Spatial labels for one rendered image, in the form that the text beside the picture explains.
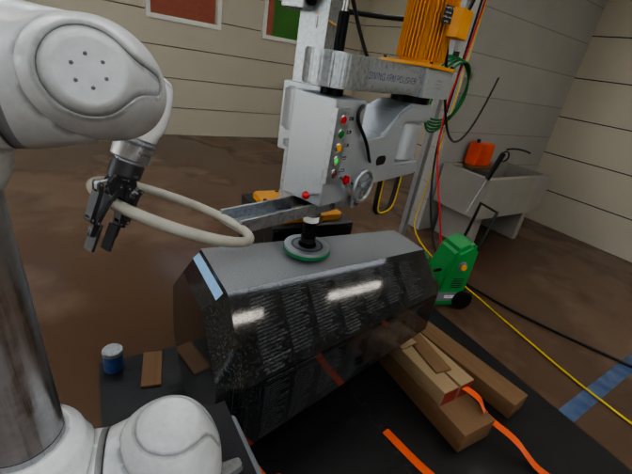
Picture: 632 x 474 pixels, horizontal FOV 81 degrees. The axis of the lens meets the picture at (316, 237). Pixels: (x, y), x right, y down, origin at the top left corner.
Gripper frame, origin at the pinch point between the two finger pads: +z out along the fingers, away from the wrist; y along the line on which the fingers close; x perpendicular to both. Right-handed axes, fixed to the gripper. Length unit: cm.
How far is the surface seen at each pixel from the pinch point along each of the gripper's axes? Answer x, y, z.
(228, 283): -7, 57, 15
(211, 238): -21.6, 11.6, -9.6
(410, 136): -36, 127, -76
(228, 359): -23, 49, 38
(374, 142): -29, 93, -61
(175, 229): -15.9, 4.5, -9.5
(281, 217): -16, 60, -17
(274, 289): -22, 67, 12
